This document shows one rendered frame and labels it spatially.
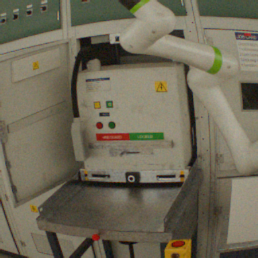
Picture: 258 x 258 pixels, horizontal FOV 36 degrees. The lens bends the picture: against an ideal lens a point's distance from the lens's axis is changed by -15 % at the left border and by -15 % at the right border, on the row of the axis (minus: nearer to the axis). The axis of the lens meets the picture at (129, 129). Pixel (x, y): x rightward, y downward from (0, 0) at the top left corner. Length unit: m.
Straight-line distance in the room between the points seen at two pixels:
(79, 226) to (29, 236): 1.19
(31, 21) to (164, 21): 1.25
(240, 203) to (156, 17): 0.75
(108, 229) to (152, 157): 0.51
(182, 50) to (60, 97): 0.97
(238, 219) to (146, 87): 0.80
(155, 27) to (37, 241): 1.97
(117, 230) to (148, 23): 0.83
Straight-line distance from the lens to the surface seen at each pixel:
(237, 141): 1.75
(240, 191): 1.54
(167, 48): 1.42
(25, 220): 2.82
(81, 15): 2.23
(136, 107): 2.02
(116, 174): 2.13
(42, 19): 2.34
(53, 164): 2.25
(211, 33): 2.05
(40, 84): 2.15
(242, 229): 1.62
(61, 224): 1.80
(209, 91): 1.72
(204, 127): 2.16
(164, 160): 2.05
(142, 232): 1.66
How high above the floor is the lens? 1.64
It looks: 15 degrees down
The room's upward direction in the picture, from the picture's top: 6 degrees counter-clockwise
